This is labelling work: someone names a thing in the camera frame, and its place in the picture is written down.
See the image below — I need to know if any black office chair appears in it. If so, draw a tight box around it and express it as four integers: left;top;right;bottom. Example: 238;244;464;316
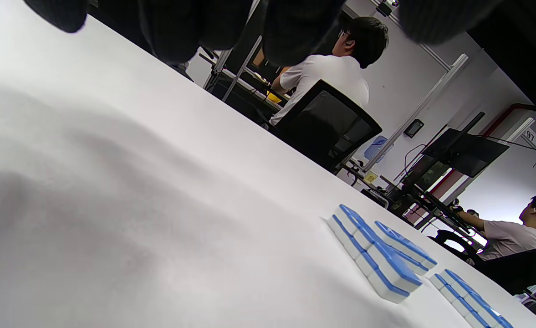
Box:
431;229;536;297

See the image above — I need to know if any cluttered equipment desk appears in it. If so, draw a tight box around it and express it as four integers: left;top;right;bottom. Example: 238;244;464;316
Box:
341;157;478;237

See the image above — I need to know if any person's left hand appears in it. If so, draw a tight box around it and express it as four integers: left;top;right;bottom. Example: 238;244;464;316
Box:
24;0;536;133

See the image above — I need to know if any small black wall display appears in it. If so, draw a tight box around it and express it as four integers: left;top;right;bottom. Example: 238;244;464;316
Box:
403;118;425;138

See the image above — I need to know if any white wall conduit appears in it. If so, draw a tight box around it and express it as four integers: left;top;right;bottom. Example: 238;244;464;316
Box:
363;54;470;171

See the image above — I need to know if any black monitor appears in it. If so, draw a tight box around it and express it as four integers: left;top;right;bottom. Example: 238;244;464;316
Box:
422;128;510;179

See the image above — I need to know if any metal frame desk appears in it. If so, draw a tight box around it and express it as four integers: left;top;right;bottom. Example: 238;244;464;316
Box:
199;34;292;124

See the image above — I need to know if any black office chair chrome base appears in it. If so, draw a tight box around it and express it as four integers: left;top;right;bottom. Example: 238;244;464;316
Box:
272;80;383;174

